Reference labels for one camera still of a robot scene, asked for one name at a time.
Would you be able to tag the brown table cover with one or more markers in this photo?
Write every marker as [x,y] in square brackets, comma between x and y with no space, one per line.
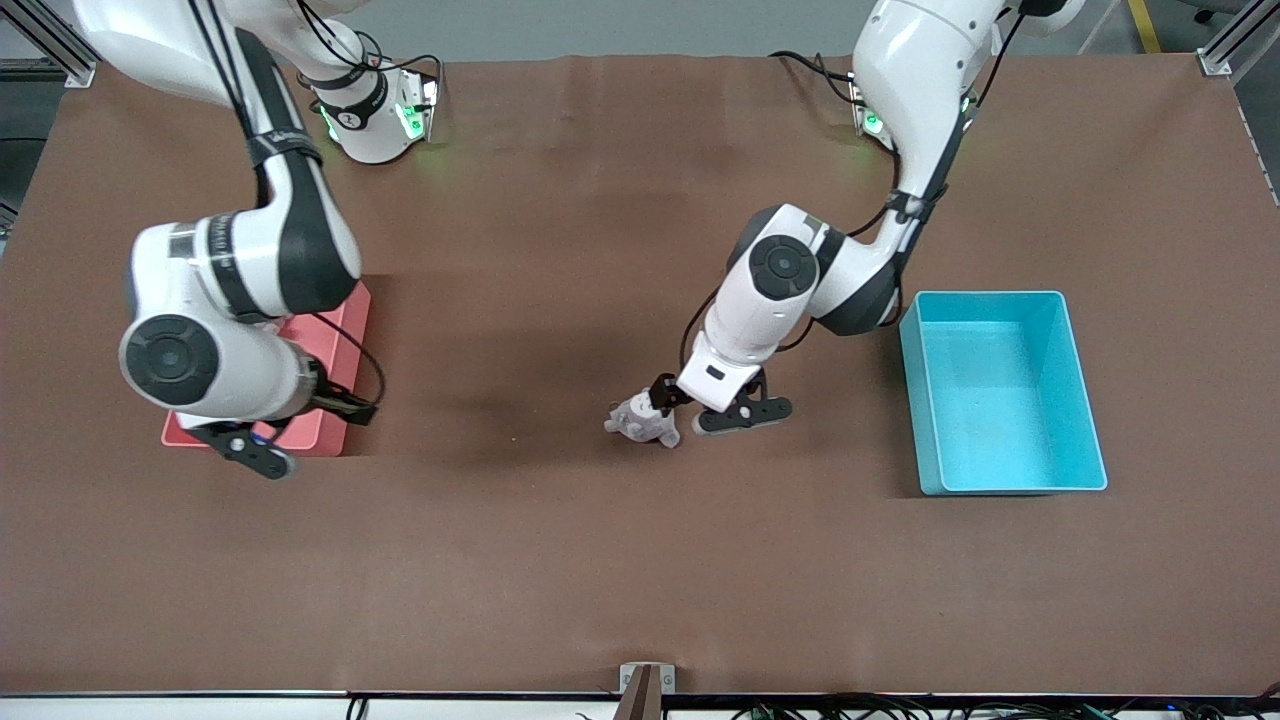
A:
[640,250]

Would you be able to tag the blue plastic box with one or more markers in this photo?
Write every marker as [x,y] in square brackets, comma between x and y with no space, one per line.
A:
[1000,420]

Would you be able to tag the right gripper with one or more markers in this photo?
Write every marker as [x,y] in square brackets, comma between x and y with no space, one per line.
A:
[335,402]

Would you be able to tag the pink plastic box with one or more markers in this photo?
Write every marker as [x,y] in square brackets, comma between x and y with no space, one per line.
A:
[340,340]

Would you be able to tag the metal camera post bracket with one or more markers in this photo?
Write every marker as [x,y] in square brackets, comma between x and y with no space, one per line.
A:
[667,680]

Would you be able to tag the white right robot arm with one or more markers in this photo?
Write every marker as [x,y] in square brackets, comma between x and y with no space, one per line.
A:
[215,375]

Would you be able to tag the grey plush toy white belly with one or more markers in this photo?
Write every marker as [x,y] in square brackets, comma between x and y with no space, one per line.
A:
[635,422]

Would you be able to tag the aluminium frame profile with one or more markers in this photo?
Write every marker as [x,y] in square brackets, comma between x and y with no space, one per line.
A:
[80,72]
[1215,60]

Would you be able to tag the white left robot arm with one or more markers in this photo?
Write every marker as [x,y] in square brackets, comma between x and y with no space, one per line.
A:
[930,70]

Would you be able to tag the arm base connector plate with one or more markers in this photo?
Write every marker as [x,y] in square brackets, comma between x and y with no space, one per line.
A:
[870,118]
[418,105]

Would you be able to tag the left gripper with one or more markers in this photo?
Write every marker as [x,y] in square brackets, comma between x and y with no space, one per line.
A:
[664,393]

